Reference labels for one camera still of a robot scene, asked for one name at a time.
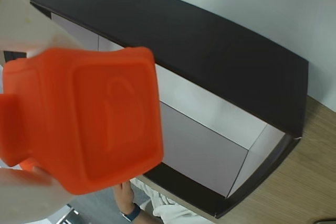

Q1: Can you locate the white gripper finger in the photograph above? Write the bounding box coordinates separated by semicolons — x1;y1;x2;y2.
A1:
0;165;72;224
0;0;82;60

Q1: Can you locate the brown cardboard box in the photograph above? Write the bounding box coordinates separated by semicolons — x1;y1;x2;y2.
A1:
29;0;309;219

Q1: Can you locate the dark wristwatch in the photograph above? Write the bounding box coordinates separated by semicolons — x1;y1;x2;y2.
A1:
121;202;142;222

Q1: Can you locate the person's leg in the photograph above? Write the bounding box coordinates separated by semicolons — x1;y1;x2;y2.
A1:
130;177;211;224

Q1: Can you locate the person's hand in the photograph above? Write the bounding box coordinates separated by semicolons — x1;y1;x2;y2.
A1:
112;180;136;210

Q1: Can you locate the orange square block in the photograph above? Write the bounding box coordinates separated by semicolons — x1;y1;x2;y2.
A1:
0;46;165;196

